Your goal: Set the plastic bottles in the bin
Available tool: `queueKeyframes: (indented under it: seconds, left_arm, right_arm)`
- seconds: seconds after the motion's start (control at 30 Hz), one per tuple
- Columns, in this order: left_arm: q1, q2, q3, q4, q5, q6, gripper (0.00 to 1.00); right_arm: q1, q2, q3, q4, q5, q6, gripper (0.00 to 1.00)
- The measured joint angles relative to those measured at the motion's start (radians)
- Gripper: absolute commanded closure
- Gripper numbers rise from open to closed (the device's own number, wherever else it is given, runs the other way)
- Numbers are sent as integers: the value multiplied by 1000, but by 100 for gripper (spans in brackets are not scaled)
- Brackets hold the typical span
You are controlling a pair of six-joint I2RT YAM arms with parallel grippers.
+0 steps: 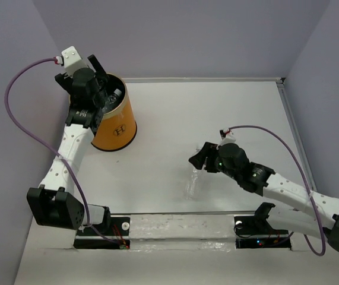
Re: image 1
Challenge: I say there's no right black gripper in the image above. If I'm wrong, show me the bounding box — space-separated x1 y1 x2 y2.
189 141 239 181

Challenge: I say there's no clear bottle green white label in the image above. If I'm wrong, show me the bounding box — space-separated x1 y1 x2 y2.
105 88 123 109

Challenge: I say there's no clear bottle front grey cap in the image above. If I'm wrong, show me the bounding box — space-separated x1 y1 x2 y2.
185 167 204 200

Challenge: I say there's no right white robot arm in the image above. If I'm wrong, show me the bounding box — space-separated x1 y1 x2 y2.
189 142 339 252

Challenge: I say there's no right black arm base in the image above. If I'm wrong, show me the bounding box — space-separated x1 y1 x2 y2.
233 216 292 249

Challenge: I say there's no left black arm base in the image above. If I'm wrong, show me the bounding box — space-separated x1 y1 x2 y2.
73 216 131 250

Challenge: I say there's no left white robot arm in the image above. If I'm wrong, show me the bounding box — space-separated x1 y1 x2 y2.
27 55 111 235

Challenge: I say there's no orange cylindrical bin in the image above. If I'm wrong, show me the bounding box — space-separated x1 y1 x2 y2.
91 74 137 152

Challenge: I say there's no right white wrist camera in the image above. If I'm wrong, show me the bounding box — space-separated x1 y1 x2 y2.
219 128 236 146

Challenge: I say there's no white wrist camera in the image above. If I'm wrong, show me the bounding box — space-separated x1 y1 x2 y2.
219 128 236 146
61 46 88 78

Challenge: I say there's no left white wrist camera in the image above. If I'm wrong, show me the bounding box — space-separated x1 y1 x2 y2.
61 46 88 78

